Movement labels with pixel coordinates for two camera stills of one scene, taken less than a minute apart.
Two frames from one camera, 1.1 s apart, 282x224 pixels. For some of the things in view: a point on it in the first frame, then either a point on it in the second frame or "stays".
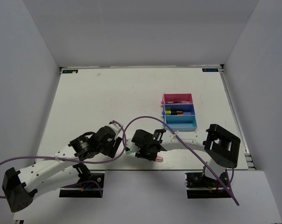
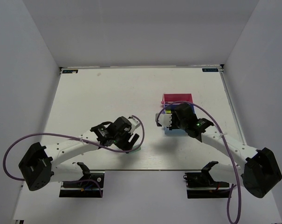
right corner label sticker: (210, 69) stays
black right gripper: (142, 155) -> (173, 116)
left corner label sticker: (70, 71) stays
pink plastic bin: (177, 97) stays
